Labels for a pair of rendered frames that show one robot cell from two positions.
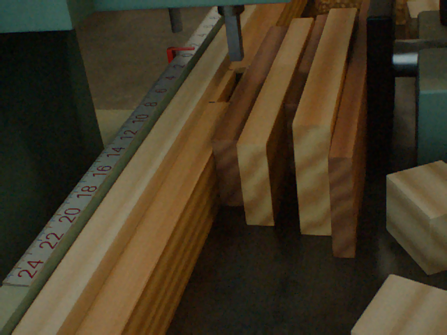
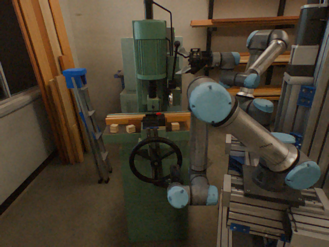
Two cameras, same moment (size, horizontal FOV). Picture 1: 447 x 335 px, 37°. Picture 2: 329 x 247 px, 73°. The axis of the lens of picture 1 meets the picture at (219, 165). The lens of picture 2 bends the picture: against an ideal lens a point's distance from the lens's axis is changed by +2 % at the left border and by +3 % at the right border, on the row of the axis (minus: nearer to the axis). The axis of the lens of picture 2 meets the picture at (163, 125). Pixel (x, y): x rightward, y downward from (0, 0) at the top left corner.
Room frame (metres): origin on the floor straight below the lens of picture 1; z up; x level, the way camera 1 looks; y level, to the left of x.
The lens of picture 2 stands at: (0.01, -1.30, 1.45)
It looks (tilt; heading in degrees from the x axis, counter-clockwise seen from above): 23 degrees down; 68
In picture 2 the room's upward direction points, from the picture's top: 1 degrees counter-clockwise
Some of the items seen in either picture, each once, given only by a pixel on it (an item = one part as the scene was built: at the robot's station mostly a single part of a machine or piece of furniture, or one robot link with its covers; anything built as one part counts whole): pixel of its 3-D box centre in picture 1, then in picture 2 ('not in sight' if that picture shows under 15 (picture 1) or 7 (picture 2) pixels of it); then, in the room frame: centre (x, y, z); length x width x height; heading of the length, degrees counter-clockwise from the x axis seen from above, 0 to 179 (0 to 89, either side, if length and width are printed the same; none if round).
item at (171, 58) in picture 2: not in sight; (172, 67); (0.67, 0.13, 1.23); 0.09 x 0.08 x 0.15; 72
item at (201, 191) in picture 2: not in sight; (202, 192); (0.41, -0.71, 0.86); 0.11 x 0.11 x 0.08; 68
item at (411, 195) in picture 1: (434, 216); (130, 128); (0.28, -0.11, 0.92); 0.04 x 0.03 x 0.04; 12
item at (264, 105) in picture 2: not in sight; (261, 110); (1.06, -0.33, 0.98); 0.13 x 0.12 x 0.14; 108
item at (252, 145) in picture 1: (285, 106); not in sight; (0.41, -0.05, 0.93); 0.20 x 0.02 x 0.06; 162
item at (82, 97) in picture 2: not in sight; (90, 128); (0.08, 0.83, 0.58); 0.27 x 0.25 x 1.16; 159
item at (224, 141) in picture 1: (262, 103); not in sight; (0.43, -0.04, 0.92); 0.19 x 0.02 x 0.05; 162
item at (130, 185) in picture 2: not in sight; (155, 178); (0.49, 0.09, 0.36); 0.58 x 0.45 x 0.71; 72
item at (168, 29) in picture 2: not in sight; (169, 39); (0.69, 0.24, 1.40); 0.10 x 0.06 x 0.16; 72
